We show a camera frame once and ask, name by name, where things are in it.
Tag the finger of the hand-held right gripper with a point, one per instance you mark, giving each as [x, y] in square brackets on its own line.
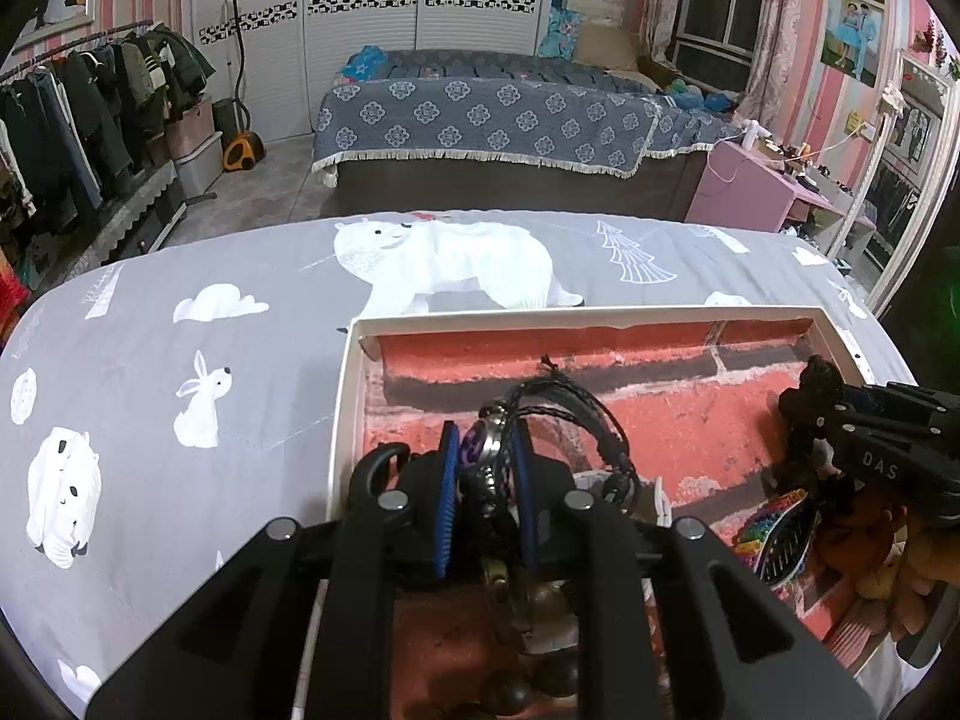
[829, 441]
[806, 409]

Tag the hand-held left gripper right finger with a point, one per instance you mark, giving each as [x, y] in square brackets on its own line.
[525, 502]

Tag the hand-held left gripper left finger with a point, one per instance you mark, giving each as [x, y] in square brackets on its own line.
[448, 510]

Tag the white box with brick lining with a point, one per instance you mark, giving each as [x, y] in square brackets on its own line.
[675, 405]

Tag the brown plush toy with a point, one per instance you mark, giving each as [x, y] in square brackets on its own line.
[877, 540]

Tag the pink striped cloth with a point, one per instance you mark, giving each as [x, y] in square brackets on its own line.
[859, 634]

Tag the pink desk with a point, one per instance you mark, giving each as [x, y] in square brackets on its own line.
[731, 191]

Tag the white framed mirror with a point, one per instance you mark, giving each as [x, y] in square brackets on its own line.
[911, 157]

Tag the grey animal print tablecloth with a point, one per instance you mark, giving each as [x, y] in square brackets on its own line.
[187, 330]

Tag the blue crumpled cloth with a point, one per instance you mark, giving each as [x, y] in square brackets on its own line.
[701, 97]

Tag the pink patterned curtain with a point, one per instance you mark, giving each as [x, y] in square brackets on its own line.
[780, 30]
[666, 0]

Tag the couple photo poster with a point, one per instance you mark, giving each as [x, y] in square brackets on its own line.
[853, 30]

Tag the artificial flowers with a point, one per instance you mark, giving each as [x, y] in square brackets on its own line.
[937, 49]

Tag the bed with blue cover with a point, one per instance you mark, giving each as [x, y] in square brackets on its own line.
[487, 116]

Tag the window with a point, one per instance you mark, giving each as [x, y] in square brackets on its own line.
[720, 15]

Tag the beige pillow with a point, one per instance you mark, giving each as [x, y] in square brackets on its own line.
[604, 45]

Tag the grey storage box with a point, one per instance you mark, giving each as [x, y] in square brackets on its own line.
[199, 165]

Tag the blue bag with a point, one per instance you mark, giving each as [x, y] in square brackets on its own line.
[561, 34]

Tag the blue cloth pile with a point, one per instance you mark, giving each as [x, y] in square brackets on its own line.
[366, 64]

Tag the pink storage box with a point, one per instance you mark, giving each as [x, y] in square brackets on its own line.
[191, 127]

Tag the black garment steamer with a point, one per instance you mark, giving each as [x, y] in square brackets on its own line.
[238, 90]

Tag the white wardrobe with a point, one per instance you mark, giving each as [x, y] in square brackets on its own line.
[360, 37]

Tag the row of hanging clothes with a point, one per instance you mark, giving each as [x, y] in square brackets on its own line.
[90, 127]

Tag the wall socket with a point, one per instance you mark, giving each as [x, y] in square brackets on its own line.
[862, 125]

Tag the metal clothes rail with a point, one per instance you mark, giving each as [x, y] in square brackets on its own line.
[75, 41]

